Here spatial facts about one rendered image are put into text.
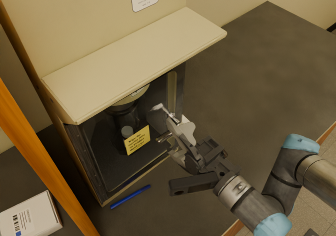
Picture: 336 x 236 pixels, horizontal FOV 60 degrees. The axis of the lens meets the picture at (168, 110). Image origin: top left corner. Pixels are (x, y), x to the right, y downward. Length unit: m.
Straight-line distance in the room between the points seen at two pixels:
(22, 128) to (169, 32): 0.30
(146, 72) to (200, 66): 0.87
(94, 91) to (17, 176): 0.70
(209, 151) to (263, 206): 0.17
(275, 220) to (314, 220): 1.47
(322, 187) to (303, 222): 1.46
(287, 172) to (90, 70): 0.49
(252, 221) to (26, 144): 0.46
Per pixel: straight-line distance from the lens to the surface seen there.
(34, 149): 0.47
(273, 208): 0.68
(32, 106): 1.14
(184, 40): 0.54
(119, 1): 0.52
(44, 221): 0.97
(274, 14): 1.75
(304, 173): 0.68
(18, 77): 1.05
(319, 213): 2.17
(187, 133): 0.71
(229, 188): 0.68
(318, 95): 1.36
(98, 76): 0.48
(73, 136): 0.62
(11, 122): 0.42
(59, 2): 0.46
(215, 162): 0.72
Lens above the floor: 1.84
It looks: 51 degrees down
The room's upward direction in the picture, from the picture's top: straight up
